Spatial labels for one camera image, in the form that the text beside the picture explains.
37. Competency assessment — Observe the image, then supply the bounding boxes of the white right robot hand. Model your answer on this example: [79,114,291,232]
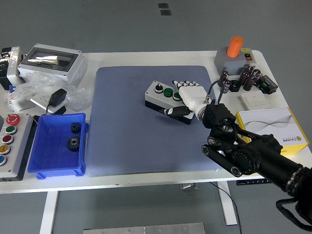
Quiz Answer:
[163,79,211,116]

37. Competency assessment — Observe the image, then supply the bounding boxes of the grey three-button control box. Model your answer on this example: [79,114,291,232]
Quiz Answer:
[145,80,195,125]

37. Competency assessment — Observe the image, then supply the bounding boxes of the grey five-button control box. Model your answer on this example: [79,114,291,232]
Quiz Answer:
[0,113,36,182]

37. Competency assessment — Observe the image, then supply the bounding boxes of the orange cylinder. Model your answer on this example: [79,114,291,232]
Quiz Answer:
[226,36,244,59]

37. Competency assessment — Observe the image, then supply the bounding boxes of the black module with green terminal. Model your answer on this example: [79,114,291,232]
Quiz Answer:
[255,75,279,95]

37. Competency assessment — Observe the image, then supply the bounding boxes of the yellow and white carton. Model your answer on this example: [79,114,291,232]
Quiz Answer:
[235,107,311,156]

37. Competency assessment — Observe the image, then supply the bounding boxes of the blue-grey table mat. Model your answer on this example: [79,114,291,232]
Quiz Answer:
[86,65,232,177]

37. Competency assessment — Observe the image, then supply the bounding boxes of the black table height controller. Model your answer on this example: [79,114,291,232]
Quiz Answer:
[235,179,273,186]

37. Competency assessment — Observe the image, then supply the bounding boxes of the clear plastic bag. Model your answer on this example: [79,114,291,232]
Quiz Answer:
[14,72,95,112]

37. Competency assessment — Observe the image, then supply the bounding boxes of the white table leg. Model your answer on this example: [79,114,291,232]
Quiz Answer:
[217,181,238,226]
[39,191,59,234]

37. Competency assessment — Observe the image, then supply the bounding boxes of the large black bevel gear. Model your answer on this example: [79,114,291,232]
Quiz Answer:
[66,136,81,152]

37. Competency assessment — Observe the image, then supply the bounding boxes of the black power adapter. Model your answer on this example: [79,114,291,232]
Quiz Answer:
[46,88,68,115]

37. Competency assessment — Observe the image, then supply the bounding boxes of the grey metal plate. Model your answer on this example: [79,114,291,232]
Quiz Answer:
[83,222,207,234]

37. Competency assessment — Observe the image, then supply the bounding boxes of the white power socket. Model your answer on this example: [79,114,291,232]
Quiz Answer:
[30,94,66,115]

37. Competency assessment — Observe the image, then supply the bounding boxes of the blue plastic bin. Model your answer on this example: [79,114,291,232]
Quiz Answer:
[27,113,90,180]

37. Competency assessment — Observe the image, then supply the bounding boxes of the white and black device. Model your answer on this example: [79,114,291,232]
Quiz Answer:
[0,46,26,91]

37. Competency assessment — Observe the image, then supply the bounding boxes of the black ring part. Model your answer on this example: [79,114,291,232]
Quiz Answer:
[230,79,241,93]

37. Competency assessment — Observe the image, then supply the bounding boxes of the grey switch box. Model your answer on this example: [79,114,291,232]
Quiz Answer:
[214,46,257,76]

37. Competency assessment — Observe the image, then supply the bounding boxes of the white wall switch plate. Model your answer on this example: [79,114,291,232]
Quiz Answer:
[240,91,272,111]

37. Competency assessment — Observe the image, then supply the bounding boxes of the grey under-table bracket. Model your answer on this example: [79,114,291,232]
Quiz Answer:
[180,183,199,191]

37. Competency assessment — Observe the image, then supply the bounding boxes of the black floor cable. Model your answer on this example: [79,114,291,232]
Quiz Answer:
[209,181,243,234]

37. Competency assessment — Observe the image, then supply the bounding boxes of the grey enclosure with clear lid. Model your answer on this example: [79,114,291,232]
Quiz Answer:
[17,43,88,86]

